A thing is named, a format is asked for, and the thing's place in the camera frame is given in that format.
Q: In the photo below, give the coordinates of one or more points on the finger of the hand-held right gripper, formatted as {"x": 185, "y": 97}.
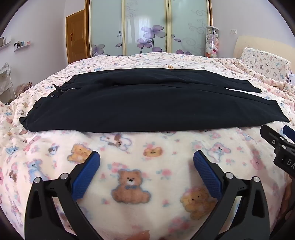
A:
{"x": 273, "y": 137}
{"x": 289, "y": 132}

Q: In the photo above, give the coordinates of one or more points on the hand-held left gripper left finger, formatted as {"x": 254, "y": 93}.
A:
{"x": 87, "y": 175}

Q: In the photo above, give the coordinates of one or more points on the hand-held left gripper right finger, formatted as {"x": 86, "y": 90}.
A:
{"x": 207, "y": 175}

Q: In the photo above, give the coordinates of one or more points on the black pants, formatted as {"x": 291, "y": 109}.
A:
{"x": 147, "y": 103}

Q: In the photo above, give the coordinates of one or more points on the lavender pillow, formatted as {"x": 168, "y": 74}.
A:
{"x": 292, "y": 78}

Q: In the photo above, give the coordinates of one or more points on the bear printed blanket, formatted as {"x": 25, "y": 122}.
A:
{"x": 147, "y": 166}

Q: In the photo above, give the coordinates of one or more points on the bear printed pillow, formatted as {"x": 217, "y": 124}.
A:
{"x": 265, "y": 61}

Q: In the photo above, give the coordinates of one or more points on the beige headboard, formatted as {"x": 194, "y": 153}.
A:
{"x": 265, "y": 43}

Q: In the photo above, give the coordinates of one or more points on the pile of plush toys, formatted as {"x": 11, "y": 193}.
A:
{"x": 23, "y": 87}

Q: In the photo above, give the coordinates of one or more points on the clear cylinder of plush toys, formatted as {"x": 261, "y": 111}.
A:
{"x": 212, "y": 42}

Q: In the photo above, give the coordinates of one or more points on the white storage rack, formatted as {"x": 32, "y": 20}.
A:
{"x": 5, "y": 80}

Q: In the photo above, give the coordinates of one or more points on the wooden door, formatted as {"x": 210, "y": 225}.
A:
{"x": 77, "y": 37}

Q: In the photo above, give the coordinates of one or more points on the floral glass sliding wardrobe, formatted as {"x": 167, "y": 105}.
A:
{"x": 147, "y": 25}

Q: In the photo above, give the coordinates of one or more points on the white wall shelf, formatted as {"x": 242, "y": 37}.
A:
{"x": 22, "y": 45}

